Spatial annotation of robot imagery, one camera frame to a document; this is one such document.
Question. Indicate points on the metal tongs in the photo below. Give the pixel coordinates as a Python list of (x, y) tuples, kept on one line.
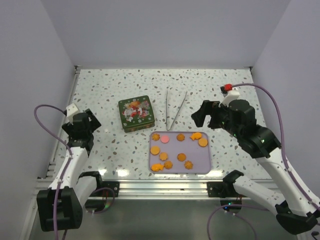
[(170, 120)]

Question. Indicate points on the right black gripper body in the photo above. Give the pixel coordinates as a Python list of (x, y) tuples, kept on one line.
[(232, 128)]

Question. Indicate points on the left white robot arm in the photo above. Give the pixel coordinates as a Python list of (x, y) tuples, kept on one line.
[(60, 206)]

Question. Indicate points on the round dotted cookie right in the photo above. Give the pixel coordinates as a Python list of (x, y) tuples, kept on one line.
[(202, 142)]

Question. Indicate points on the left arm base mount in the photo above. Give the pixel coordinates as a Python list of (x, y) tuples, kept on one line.
[(95, 194)]

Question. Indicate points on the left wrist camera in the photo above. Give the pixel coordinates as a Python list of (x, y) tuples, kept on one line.
[(71, 111)]

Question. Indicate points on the lilac plastic tray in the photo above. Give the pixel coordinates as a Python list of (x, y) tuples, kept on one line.
[(179, 152)]

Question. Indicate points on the aluminium rail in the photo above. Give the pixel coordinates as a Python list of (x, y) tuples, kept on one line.
[(155, 189)]

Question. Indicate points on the gold cookie tin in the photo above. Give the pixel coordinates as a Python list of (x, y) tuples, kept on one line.
[(137, 127)]

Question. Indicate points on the round dotted cookie left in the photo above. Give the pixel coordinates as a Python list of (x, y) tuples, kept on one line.
[(155, 150)]

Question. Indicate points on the orange fish cookie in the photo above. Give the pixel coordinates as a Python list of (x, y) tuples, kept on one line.
[(157, 167), (196, 136)]

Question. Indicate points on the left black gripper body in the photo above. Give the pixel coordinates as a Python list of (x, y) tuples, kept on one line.
[(69, 128)]

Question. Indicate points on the gold tin lid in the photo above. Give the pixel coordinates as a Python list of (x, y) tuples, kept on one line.
[(137, 110)]

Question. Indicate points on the round dotted cookie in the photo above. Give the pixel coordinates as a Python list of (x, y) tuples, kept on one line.
[(202, 142), (155, 150)]

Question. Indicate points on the swirl cookie top left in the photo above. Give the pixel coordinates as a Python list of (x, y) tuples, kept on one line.
[(155, 137)]

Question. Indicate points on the orange fish cookie bottom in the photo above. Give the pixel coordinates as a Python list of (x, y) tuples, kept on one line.
[(157, 167)]

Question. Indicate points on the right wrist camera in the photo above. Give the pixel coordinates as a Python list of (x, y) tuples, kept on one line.
[(230, 93)]

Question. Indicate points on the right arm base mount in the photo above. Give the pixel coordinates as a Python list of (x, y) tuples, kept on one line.
[(224, 188)]

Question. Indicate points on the swirl cookie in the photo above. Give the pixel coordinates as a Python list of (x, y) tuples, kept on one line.
[(180, 137), (188, 165), (155, 137), (168, 164)]

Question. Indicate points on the swirl cookie top centre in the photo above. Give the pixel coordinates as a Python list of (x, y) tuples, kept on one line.
[(180, 137)]

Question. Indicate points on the round chip cookie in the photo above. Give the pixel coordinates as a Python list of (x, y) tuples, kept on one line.
[(181, 157)]

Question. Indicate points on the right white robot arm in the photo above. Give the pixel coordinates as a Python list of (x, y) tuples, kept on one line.
[(295, 206)]

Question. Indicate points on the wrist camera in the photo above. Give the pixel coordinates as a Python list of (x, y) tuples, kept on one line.
[(230, 93), (71, 111)]

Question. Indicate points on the orange fish cookie top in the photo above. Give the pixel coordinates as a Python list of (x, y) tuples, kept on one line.
[(196, 136)]

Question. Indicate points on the swirl cookie bottom left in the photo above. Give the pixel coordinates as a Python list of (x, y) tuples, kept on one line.
[(168, 164)]

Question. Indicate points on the swirl cookie bottom right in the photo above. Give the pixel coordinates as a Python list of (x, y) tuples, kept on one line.
[(188, 165)]

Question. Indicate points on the flower cookie left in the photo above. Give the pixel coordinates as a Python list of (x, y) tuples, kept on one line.
[(163, 156)]

